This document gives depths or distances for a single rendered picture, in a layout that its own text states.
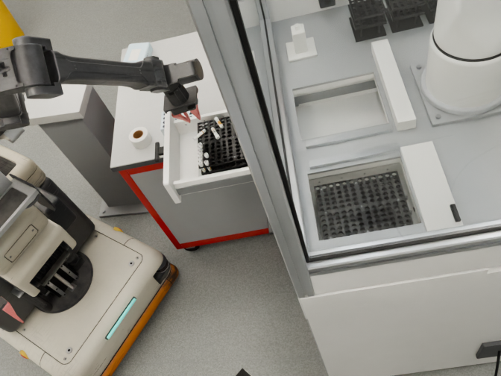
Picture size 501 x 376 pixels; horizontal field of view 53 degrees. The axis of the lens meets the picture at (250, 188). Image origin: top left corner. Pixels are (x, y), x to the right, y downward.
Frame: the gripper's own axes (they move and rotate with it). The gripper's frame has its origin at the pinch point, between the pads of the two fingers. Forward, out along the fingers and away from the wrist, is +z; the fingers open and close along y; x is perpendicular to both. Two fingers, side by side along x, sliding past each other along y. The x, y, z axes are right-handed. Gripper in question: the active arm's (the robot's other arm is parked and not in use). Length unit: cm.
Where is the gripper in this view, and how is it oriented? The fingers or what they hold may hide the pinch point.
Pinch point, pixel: (194, 118)
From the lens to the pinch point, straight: 150.3
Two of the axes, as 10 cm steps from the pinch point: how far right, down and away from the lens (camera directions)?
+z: 3.4, 5.1, 7.9
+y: 9.4, -2.3, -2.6
